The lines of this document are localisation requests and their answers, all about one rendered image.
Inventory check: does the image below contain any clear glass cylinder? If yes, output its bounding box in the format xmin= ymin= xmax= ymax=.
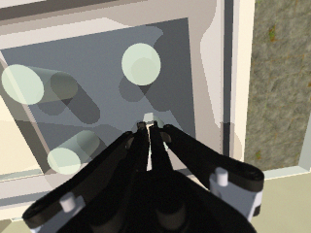
xmin=2 ymin=64 xmax=78 ymax=105
xmin=149 ymin=116 xmax=168 ymax=156
xmin=121 ymin=43 xmax=160 ymax=85
xmin=48 ymin=130 xmax=100 ymax=175

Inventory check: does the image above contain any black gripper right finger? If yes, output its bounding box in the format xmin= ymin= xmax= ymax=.
xmin=148 ymin=113 xmax=264 ymax=229

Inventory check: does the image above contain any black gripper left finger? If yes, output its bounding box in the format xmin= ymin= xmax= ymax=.
xmin=21 ymin=114 xmax=150 ymax=233

